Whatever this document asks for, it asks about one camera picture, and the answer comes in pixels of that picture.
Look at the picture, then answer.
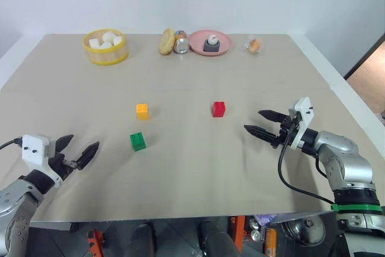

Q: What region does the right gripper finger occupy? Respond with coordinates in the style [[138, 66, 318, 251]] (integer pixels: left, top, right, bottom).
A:
[[257, 110, 291, 124], [244, 124, 276, 144]]

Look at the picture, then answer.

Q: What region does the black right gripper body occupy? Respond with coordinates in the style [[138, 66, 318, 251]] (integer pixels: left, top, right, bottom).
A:
[[271, 116, 297, 149]]

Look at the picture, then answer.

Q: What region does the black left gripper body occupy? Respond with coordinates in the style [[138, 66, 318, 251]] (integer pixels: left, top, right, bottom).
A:
[[48, 153, 80, 181]]

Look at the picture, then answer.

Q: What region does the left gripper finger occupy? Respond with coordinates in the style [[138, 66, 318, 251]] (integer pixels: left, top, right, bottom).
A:
[[55, 134, 75, 153], [76, 141, 100, 170]]

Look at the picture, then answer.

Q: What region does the red toy block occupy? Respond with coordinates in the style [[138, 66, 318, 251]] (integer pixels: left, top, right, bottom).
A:
[[211, 101, 227, 118]]

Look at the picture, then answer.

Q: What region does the green toy block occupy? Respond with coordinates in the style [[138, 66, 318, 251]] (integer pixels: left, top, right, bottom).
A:
[[129, 131, 149, 152]]

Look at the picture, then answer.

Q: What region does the yellow toy block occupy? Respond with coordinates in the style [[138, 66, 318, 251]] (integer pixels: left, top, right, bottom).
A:
[[135, 103, 150, 122]]

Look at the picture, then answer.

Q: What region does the clear cup with food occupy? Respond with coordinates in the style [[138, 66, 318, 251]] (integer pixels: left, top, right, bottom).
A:
[[241, 34, 266, 56]]

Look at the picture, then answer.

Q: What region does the purple plastic bag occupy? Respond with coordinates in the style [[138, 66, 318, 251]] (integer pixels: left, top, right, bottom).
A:
[[254, 214, 278, 226]]

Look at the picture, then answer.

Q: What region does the orange metal stand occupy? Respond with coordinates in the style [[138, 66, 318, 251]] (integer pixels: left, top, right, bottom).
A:
[[87, 229, 108, 257], [230, 215, 246, 253]]

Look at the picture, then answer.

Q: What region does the grey egg holder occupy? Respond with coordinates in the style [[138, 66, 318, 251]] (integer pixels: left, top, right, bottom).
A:
[[203, 39, 220, 53]]

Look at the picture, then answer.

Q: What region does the round metal pot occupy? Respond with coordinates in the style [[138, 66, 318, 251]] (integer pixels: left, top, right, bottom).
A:
[[285, 214, 326, 244]]

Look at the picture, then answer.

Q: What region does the yellow round basket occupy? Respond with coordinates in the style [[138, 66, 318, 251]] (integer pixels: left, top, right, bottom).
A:
[[82, 28, 130, 66]]

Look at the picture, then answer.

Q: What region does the dark rounded shape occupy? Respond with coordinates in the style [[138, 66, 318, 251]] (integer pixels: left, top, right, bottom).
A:
[[124, 221, 158, 257], [199, 218, 239, 257]]

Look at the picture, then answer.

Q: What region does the silver can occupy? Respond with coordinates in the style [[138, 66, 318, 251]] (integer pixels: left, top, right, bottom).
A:
[[249, 217, 263, 243]]

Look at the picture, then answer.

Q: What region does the orange drink can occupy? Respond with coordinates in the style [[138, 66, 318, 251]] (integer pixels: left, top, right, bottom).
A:
[[264, 228, 278, 256]]

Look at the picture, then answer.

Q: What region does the pink plate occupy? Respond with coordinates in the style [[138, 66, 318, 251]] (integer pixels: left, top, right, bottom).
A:
[[188, 29, 233, 57]]

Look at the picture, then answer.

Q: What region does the metal drink can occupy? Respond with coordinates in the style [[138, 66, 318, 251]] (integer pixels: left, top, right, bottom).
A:
[[173, 29, 191, 55]]

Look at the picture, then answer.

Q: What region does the tan bread roll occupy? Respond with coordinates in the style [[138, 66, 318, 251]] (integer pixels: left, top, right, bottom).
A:
[[158, 28, 176, 57]]

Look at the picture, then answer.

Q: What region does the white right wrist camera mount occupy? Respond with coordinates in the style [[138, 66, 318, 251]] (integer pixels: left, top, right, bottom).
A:
[[288, 97, 314, 150]]

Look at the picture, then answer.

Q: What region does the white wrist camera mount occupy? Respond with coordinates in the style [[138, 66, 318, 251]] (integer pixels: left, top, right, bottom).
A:
[[21, 134, 64, 190], [288, 97, 314, 150]]

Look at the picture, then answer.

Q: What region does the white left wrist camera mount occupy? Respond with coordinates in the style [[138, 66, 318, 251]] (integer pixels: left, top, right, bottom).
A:
[[21, 134, 64, 190]]

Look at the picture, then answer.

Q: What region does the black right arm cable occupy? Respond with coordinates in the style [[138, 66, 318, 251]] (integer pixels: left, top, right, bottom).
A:
[[277, 115, 335, 205]]

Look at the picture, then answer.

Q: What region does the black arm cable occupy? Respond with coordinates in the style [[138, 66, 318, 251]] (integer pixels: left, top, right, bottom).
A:
[[277, 115, 335, 205], [0, 138, 23, 150]]

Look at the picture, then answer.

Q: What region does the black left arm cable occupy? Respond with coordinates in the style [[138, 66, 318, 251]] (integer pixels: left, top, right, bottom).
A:
[[0, 138, 23, 150]]

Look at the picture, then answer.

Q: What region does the dark door frame strip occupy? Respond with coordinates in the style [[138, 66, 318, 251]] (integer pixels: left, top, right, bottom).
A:
[[343, 32, 385, 81]]

